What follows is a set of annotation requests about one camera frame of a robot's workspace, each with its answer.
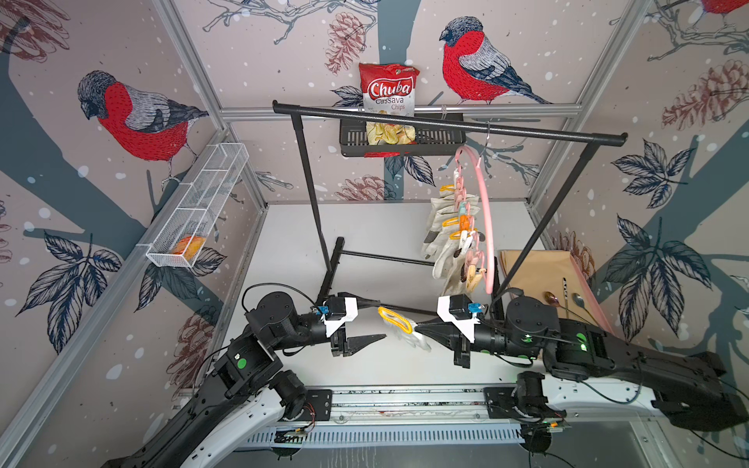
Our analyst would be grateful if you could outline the white yellow-trim work glove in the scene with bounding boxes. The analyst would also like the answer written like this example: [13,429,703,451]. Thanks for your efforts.
[432,231,467,279]

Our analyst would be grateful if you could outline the pink clip hanger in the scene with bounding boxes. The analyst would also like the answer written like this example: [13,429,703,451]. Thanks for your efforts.
[454,144,495,296]

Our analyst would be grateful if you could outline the green-striped leather glove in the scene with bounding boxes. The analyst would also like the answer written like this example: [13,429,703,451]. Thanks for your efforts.
[421,195,456,259]

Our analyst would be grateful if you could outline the black clothes rack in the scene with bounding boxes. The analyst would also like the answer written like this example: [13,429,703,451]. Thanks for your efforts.
[272,100,630,317]

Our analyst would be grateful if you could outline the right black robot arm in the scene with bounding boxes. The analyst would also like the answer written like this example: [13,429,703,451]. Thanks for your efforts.
[415,296,748,432]

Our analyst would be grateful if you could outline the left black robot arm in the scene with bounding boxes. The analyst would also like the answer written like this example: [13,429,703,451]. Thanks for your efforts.
[106,292,383,467]

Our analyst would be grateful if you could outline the iridescent spoon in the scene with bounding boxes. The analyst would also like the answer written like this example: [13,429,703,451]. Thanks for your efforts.
[543,292,563,308]

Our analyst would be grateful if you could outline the orange clothespin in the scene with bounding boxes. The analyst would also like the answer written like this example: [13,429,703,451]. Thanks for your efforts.
[458,214,475,231]

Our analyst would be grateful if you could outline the tan pink-edged placemat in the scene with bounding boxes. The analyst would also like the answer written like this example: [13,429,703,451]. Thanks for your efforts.
[509,251,614,333]

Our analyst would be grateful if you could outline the silver spoon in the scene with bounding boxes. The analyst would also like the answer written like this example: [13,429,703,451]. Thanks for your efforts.
[572,292,586,310]

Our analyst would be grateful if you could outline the orange snack packet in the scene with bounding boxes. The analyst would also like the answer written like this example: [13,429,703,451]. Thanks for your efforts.
[170,235,206,261]

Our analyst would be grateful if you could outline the red cassava chips bag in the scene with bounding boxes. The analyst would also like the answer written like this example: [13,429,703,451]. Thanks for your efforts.
[359,64,419,145]

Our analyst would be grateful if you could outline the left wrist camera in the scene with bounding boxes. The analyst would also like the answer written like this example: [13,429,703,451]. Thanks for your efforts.
[319,296,359,337]

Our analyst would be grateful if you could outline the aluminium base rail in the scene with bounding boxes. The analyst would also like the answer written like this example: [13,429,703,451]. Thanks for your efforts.
[167,384,651,450]

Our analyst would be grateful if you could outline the dark wall basket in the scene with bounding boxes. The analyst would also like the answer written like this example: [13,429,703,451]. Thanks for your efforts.
[339,113,466,158]

